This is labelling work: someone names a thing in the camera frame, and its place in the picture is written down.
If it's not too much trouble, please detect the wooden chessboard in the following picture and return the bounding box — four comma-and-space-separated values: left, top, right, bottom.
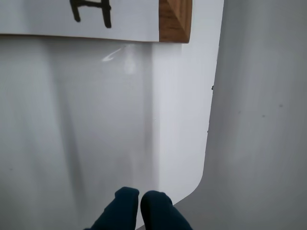
0, 0, 192, 44

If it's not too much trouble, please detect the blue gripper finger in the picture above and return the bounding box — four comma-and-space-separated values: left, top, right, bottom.
140, 190, 192, 230
83, 186, 140, 230

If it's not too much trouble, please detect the white paper strip with letters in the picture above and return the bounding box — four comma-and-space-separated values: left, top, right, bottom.
0, 0, 161, 43

